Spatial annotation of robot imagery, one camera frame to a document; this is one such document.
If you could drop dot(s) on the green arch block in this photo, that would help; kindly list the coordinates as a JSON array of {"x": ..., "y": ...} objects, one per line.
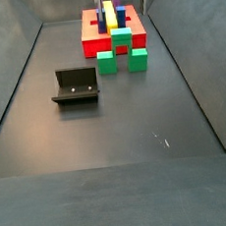
[{"x": 132, "y": 44}]

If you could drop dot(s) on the red base board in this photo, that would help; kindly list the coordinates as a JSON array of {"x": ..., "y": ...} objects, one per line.
[{"x": 94, "y": 42}]

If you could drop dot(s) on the yellow long block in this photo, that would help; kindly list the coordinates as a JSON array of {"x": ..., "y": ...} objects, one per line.
[{"x": 111, "y": 19}]

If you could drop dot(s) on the blue arch block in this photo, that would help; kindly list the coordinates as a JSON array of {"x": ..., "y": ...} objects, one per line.
[{"x": 121, "y": 19}]

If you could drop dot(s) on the black angle bracket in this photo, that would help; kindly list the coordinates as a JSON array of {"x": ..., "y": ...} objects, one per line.
[{"x": 75, "y": 84}]

